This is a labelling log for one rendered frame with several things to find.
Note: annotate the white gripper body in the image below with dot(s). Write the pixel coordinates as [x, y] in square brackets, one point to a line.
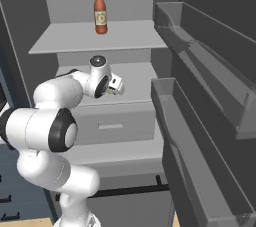
[119, 87]

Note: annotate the yellow lemon wedge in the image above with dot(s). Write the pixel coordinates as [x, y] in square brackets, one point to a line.
[110, 92]

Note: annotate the deep grey door bin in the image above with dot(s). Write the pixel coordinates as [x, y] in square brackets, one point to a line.
[200, 157]

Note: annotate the brown sauce bottle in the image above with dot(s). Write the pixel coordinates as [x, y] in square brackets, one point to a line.
[100, 16]

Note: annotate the wide grey fridge shelf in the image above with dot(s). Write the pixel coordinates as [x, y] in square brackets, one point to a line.
[80, 39]

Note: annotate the dark grey fridge door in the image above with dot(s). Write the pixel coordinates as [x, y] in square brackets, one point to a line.
[220, 71]

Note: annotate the grey fridge drawer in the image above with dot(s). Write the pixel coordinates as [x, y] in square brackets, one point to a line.
[133, 121]

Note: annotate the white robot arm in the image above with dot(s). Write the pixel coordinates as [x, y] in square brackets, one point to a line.
[50, 124]

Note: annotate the blue cupboard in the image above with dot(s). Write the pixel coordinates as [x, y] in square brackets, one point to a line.
[13, 177]

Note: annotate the long grey door bin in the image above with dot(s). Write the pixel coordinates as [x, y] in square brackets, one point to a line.
[213, 71]

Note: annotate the grey fridge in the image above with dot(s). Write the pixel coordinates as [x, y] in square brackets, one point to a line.
[66, 1]

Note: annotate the grey freezer drawer front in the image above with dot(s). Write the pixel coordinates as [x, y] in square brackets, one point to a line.
[133, 211]

